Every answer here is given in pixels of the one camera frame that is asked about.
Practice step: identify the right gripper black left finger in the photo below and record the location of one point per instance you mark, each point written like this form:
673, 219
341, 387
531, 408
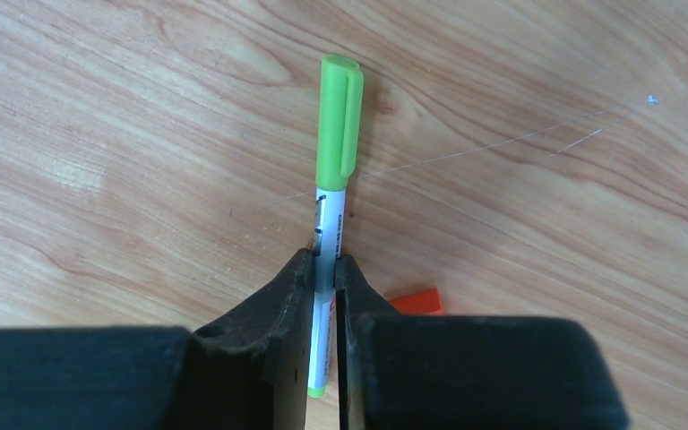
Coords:
247, 369

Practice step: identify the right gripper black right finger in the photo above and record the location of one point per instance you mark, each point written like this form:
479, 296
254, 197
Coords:
399, 371

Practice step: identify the light green white marker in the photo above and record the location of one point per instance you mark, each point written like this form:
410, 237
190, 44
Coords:
340, 104

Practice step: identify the orange red toy brick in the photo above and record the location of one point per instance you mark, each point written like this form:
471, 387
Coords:
424, 302

